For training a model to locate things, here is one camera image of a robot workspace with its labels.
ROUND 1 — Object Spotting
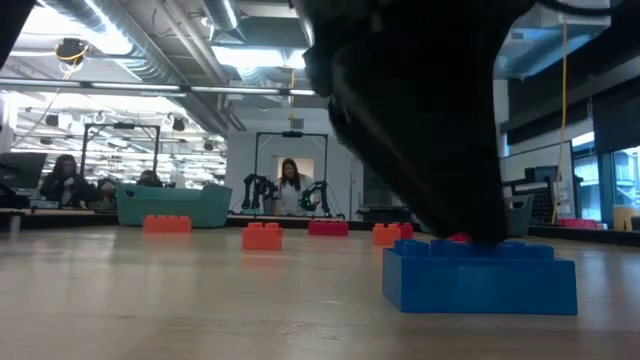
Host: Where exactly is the long LED light bar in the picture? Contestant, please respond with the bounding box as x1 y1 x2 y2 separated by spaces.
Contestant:
0 78 317 99

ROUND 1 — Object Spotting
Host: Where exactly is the black pegboard rack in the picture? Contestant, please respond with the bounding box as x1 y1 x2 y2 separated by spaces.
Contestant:
502 166 561 225

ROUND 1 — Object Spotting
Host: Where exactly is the teal plastic bin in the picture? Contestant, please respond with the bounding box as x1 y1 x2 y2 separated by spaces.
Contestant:
115 182 234 229

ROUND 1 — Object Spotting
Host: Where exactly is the grey-green plastic bin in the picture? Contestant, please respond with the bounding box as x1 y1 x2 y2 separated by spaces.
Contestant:
504 193 535 237

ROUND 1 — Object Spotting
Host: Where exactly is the long orange toy block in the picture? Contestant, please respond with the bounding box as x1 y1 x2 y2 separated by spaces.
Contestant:
143 214 193 234

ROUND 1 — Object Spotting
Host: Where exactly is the long red toy block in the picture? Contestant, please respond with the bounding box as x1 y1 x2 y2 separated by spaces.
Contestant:
307 219 350 238

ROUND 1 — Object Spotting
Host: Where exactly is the dark monitor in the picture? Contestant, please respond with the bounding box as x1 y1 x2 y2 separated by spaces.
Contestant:
0 151 49 192

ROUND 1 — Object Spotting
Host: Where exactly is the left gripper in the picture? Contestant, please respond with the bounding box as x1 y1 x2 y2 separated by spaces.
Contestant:
292 0 536 245

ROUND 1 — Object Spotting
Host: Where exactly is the yellow hanging cable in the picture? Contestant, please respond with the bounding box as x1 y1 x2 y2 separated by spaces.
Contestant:
549 14 571 225

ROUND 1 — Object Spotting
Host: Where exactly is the pale yellow container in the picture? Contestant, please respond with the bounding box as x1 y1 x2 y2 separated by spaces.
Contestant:
612 203 640 232

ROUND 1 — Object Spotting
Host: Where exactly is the whiteboard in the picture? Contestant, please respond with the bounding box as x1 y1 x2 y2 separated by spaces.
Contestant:
499 140 576 221

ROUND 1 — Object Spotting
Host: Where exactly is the small orange toy block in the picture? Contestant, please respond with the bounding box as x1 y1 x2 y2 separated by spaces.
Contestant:
241 222 284 252
372 222 402 247

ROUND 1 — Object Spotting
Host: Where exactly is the yellow cable reel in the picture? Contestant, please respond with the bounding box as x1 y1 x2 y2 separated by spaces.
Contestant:
53 37 91 66

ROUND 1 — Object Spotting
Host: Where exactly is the red storage bin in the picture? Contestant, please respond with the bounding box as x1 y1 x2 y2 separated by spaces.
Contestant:
556 217 601 230

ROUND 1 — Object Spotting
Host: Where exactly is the black gantry frame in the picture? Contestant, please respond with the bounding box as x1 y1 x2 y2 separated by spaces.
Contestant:
75 121 162 200
253 130 330 217

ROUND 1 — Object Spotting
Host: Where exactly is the long blue toy block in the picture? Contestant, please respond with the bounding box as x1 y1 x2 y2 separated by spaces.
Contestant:
382 238 579 316

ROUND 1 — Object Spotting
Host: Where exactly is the black aluminium table frame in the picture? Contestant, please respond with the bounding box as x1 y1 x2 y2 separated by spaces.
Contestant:
0 208 640 239

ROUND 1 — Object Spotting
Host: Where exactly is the large rectangular ventilation duct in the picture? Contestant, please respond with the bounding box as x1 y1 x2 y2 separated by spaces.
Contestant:
494 4 614 81

